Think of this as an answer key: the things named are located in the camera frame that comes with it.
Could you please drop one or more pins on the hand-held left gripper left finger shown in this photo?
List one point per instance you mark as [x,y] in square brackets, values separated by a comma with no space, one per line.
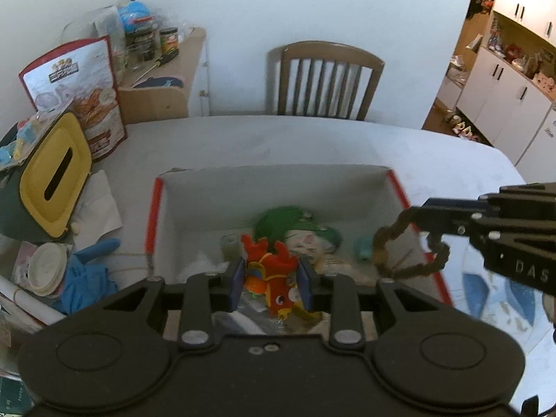
[237,281]

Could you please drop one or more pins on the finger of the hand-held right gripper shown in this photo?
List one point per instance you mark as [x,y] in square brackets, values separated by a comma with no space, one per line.
[447,215]

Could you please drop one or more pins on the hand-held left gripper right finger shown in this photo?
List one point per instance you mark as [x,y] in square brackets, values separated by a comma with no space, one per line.
[306,286]

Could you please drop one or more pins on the red rooster plush toy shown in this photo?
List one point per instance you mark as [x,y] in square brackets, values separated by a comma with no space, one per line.
[273,279]

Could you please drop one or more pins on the yellow spotted plush toy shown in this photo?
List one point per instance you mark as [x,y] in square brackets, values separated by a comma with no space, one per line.
[335,263]

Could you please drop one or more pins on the pale green small roll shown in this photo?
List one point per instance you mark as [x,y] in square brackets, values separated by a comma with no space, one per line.
[229,245]

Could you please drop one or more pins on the small teal toy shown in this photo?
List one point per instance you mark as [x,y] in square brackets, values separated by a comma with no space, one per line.
[362,248]

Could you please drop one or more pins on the green haired doll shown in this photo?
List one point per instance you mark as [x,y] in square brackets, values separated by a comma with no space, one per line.
[278,219]

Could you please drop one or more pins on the red cardboard box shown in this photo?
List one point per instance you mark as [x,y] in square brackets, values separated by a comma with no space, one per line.
[282,191]

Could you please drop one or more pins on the small shoes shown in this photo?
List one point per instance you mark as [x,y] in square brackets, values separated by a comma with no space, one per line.
[462,127]

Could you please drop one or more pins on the white paper tissue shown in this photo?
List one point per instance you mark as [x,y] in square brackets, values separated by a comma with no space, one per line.
[102,208]

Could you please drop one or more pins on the round white lidded container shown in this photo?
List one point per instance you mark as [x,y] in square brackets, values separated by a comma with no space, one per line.
[45,269]

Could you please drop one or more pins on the brown wooden chair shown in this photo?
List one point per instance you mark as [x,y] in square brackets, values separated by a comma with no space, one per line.
[330,52]

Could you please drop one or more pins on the rolled paper tube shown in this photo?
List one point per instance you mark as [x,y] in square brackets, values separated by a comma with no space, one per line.
[26,304]

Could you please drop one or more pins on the dark blue fish-shaped pad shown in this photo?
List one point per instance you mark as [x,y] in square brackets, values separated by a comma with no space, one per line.
[160,82]

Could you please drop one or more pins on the green tissue box yellow lid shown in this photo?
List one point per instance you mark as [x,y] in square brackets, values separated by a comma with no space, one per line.
[52,169]

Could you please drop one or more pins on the wooden side cabinet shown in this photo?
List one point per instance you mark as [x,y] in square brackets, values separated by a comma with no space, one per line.
[191,52]

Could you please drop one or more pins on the jar with orange label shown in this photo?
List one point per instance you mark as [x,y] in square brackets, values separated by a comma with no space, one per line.
[169,41]

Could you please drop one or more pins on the dark glass jar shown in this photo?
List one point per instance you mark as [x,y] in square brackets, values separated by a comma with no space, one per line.
[141,45]

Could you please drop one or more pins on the colourful toy packet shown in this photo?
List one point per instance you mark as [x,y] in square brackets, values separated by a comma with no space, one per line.
[19,143]

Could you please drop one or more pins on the red printed snack bag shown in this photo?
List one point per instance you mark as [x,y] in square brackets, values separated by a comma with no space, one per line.
[78,78]

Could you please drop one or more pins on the small blue globe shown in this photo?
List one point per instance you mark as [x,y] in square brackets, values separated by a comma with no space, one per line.
[134,15]

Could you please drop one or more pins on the clear plastic bag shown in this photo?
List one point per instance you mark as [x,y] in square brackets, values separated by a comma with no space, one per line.
[102,24]

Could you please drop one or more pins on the white wall cabinet unit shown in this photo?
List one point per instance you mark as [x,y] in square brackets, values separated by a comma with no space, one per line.
[508,82]

